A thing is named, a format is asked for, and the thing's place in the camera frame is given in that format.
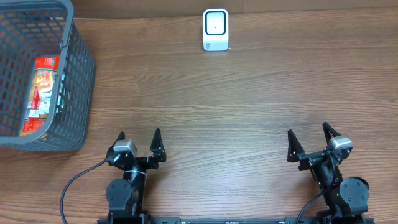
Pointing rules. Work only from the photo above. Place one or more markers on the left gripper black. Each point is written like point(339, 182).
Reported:
point(140, 160)

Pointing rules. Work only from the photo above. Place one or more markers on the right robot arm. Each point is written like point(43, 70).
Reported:
point(346, 199)

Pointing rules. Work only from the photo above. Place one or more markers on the grey plastic shopping basket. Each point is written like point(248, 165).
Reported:
point(43, 29)

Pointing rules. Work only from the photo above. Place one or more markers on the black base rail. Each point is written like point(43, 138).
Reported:
point(177, 220)

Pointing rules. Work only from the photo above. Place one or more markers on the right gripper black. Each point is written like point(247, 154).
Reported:
point(296, 152)

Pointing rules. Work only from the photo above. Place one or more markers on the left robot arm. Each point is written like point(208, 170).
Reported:
point(126, 195)

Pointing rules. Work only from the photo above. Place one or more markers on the orange spaghetti pasta packet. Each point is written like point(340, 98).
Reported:
point(40, 94)

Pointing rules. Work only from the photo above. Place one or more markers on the white barcode scanner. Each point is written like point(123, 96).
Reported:
point(215, 30)

